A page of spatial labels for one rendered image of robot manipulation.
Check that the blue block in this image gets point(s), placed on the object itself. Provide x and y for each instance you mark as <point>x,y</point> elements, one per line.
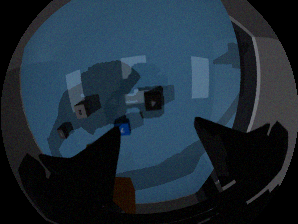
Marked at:
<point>124,125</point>

